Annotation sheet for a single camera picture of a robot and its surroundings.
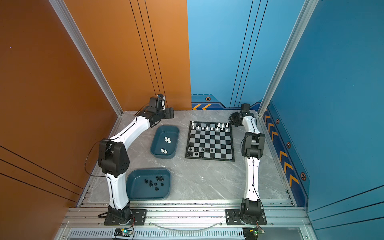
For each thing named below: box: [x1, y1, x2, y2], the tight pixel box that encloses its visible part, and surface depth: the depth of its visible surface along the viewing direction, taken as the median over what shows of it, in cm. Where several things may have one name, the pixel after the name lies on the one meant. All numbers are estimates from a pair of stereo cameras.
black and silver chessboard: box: [185, 121, 235, 162], surface depth 101 cm
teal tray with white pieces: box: [150, 125, 180, 160], surface depth 102 cm
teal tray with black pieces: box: [126, 167, 172, 201], surface depth 86 cm
